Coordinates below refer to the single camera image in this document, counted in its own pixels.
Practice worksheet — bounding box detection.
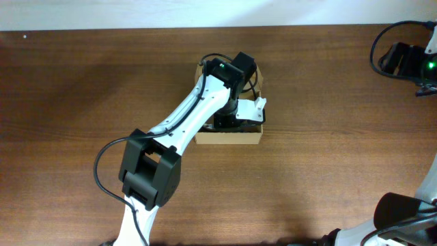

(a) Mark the cardboard box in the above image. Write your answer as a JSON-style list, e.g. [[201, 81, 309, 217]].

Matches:
[[195, 68, 264, 145]]

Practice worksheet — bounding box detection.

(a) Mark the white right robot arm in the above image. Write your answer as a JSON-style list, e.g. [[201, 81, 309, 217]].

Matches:
[[310, 20, 436, 246]]

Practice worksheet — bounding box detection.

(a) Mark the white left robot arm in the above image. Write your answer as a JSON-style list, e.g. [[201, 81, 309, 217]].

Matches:
[[95, 52, 266, 245]]

